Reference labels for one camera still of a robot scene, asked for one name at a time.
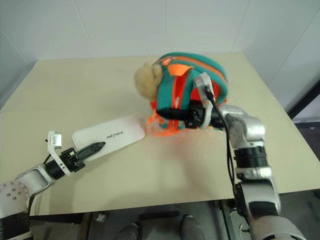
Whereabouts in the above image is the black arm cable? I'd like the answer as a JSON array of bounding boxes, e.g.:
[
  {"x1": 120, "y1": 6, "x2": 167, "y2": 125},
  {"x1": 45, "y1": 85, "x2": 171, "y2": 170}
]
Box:
[
  {"x1": 203, "y1": 84, "x2": 242, "y2": 209},
  {"x1": 26, "y1": 138, "x2": 53, "y2": 217}
]

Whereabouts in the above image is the dark rounded shape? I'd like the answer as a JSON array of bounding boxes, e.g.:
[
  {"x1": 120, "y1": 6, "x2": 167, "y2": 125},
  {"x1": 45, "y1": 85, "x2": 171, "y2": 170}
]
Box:
[
  {"x1": 116, "y1": 221, "x2": 141, "y2": 240},
  {"x1": 179, "y1": 214, "x2": 202, "y2": 240}
]

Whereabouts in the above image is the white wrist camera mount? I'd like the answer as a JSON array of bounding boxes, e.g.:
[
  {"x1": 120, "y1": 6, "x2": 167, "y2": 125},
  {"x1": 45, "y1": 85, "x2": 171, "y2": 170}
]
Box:
[
  {"x1": 46, "y1": 130, "x2": 74, "y2": 177},
  {"x1": 193, "y1": 72, "x2": 216, "y2": 130}
]

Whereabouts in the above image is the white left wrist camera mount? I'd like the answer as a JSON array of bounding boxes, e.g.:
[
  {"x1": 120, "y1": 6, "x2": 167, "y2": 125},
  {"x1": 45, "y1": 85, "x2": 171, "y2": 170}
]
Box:
[{"x1": 46, "y1": 130, "x2": 74, "y2": 177}]

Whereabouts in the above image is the black metal frame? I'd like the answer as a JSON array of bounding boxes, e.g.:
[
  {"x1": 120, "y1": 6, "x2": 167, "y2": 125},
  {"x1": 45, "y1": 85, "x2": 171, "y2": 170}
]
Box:
[{"x1": 286, "y1": 78, "x2": 320, "y2": 121}]

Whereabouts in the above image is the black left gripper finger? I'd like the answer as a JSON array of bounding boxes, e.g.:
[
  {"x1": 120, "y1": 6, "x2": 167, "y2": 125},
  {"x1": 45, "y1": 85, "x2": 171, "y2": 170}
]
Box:
[{"x1": 74, "y1": 141, "x2": 107, "y2": 161}]

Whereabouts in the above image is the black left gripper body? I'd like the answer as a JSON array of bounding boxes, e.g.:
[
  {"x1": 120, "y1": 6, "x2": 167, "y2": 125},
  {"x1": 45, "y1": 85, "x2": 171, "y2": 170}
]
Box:
[{"x1": 59, "y1": 147, "x2": 87, "y2": 174}]

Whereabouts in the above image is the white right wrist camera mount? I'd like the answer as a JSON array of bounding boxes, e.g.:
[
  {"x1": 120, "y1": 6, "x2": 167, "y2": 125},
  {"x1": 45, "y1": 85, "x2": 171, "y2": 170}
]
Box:
[{"x1": 193, "y1": 72, "x2": 216, "y2": 130}]

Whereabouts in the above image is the black table frame bar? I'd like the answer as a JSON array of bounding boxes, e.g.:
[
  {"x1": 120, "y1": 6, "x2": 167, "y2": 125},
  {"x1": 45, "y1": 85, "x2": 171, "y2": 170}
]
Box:
[{"x1": 29, "y1": 212, "x2": 85, "y2": 225}]

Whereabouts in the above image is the white box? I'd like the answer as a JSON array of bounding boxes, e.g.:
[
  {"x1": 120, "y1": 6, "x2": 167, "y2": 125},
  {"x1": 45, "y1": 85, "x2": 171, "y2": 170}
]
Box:
[{"x1": 71, "y1": 115, "x2": 146, "y2": 161}]

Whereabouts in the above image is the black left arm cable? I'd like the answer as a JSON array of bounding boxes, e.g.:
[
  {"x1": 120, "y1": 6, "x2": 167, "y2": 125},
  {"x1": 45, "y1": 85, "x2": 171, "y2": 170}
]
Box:
[{"x1": 26, "y1": 138, "x2": 53, "y2": 217}]

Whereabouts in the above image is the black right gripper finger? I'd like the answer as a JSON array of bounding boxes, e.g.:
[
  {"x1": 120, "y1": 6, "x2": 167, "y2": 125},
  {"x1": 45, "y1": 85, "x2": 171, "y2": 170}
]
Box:
[{"x1": 156, "y1": 107, "x2": 191, "y2": 122}]

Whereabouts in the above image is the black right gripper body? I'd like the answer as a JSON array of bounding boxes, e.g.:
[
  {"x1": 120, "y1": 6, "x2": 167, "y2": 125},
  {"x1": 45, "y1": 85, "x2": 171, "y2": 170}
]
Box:
[{"x1": 184, "y1": 99, "x2": 209, "y2": 130}]

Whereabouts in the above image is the orange and teal backpack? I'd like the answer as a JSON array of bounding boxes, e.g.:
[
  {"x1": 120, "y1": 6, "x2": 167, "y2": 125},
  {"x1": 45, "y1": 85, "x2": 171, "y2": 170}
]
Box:
[{"x1": 134, "y1": 51, "x2": 229, "y2": 138}]

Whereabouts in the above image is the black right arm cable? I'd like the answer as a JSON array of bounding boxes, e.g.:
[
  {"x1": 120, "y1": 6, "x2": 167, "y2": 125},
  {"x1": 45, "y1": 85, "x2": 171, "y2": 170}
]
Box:
[{"x1": 203, "y1": 84, "x2": 242, "y2": 209}]

